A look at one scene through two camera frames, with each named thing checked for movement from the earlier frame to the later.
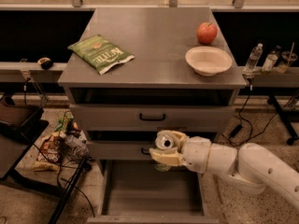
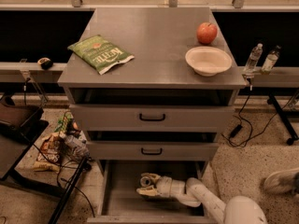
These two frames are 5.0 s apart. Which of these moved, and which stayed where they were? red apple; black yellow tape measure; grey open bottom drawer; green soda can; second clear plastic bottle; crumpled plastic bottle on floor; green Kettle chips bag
Moved: green soda can
Stayed: crumpled plastic bottle on floor; grey open bottom drawer; green Kettle chips bag; red apple; black yellow tape measure; second clear plastic bottle
